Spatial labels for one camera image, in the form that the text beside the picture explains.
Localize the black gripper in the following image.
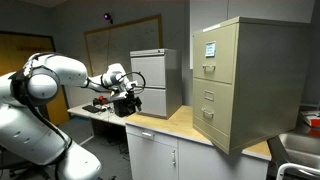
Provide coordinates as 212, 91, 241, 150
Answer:
113, 94, 143, 118

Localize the silver handle of unlabelled drawer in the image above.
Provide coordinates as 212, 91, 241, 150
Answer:
201, 106, 215, 120

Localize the beige drawer with label holder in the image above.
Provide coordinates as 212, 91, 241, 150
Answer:
192, 77, 235, 137

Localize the grey cabinet drawer plain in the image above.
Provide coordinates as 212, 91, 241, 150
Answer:
137, 86, 168, 118

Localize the grey cabinet drawer with lock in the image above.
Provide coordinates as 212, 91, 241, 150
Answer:
130, 55, 167, 89

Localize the white base cabinet drawer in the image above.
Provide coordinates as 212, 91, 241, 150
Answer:
126, 124, 179, 148

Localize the beige drawer with paper label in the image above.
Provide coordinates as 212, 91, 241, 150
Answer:
192, 23, 239, 85

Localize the red device on desk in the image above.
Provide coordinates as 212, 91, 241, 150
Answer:
92, 95, 110, 107

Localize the grey metal file cabinet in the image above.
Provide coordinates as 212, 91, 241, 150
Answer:
129, 48, 184, 120

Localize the black keyboard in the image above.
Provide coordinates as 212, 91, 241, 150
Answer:
81, 104, 102, 114

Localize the white base cabinet wooden top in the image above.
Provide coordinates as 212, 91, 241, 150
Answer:
124, 105, 273, 180

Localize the white base cabinet door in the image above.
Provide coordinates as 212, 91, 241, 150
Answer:
126, 133, 179, 180

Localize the white office desk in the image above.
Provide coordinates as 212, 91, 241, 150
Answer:
66, 101, 128, 127

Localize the wood-framed whiteboard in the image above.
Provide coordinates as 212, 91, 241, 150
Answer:
83, 14, 164, 78

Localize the white paper label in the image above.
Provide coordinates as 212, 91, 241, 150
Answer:
204, 41, 217, 58

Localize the yellow wooden door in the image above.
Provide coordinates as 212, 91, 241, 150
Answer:
0, 31, 71, 127

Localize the beige metal file cabinet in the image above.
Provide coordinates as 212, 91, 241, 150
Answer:
192, 16, 313, 155

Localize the steel sink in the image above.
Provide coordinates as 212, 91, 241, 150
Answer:
266, 122, 320, 180

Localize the red and white box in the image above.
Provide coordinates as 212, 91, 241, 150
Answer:
299, 110, 320, 128

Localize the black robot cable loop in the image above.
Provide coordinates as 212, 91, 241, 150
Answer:
118, 71, 147, 95

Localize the silver base drawer handle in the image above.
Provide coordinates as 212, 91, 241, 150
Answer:
140, 130, 155, 140

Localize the silver handle of labelled drawer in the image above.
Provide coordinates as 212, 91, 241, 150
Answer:
201, 63, 217, 73

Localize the camera with purple light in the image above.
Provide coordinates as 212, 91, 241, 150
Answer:
102, 12, 115, 25

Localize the white metal rail frame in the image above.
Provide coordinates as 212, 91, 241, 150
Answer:
275, 162, 320, 180

